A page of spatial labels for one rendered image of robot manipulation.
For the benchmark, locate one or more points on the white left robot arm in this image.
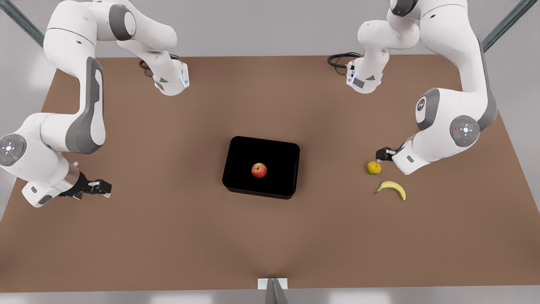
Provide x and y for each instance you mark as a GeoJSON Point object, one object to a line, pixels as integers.
{"type": "Point", "coordinates": [455, 63]}

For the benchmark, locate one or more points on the pale frame post foot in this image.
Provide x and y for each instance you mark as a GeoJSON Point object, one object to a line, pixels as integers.
{"type": "Point", "coordinates": [262, 283]}

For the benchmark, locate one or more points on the red apple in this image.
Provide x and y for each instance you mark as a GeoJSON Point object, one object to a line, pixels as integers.
{"type": "Point", "coordinates": [259, 170]}

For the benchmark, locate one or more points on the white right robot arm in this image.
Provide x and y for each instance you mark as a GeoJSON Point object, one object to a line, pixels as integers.
{"type": "Point", "coordinates": [76, 50]}

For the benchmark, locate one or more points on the yellow banana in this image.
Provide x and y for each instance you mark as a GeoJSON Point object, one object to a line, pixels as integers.
{"type": "Point", "coordinates": [395, 187]}

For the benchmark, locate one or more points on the yellow-green orange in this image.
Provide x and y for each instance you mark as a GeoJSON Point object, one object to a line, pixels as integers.
{"type": "Point", "coordinates": [373, 168]}

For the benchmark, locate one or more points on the black rectangular tray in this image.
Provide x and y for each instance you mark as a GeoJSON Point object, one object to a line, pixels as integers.
{"type": "Point", "coordinates": [240, 169]}

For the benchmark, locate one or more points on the silver frame post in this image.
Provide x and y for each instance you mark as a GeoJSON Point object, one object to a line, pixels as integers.
{"type": "Point", "coordinates": [504, 23]}
{"type": "Point", "coordinates": [23, 23]}
{"type": "Point", "coordinates": [276, 293]}

